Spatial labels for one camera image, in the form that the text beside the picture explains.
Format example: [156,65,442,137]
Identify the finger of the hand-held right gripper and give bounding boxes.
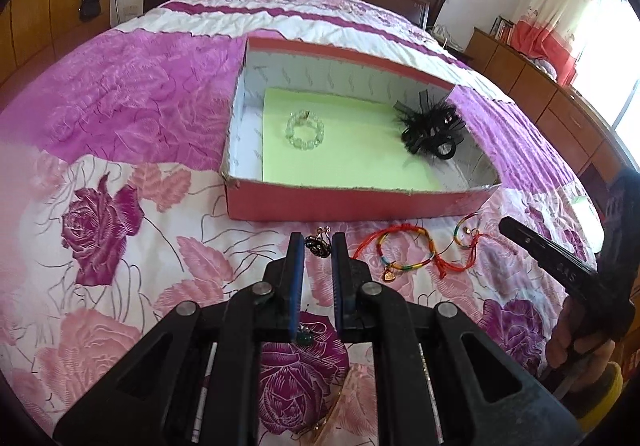
[499,216,601,297]

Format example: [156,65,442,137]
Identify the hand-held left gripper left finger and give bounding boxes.
[52,231,306,446]

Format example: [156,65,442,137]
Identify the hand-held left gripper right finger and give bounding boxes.
[331,232,583,446]

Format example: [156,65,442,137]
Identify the black and gold brooch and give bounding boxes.
[305,226,333,258]

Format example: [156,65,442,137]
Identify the red cord bracelet heart pendant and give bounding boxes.
[352,223,453,283]

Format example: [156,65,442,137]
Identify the pink cardboard box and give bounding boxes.
[220,36,503,223]

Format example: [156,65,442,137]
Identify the small rainbow cord bracelet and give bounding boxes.
[452,213,518,272]

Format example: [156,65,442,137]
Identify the person's right hand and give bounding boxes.
[545,293,617,381]

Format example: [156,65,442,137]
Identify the yellow foam disc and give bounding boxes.
[599,365,625,411]

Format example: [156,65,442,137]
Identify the light green paper sheet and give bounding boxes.
[260,87,442,192]

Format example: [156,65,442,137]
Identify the brown wooden low cabinet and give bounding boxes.
[465,26,640,207]

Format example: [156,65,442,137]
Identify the black feather hair accessory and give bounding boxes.
[392,90,467,161]

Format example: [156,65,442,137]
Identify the dark wooden nightstand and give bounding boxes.
[430,26,475,63]
[139,0,181,18]

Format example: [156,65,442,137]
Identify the window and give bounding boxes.
[575,0,640,147]

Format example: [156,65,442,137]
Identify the row of books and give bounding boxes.
[492,16,516,44]

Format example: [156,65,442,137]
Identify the bed with floral cover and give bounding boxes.
[0,0,606,446]

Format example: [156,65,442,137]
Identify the cream and red curtain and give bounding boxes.
[520,0,608,87]

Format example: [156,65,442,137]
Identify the brown wooden wardrobe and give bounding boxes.
[0,0,118,87]

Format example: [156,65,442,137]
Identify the clear bead bracelet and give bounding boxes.
[285,110,325,148]

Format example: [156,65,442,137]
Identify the white cables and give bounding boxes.
[432,23,462,49]

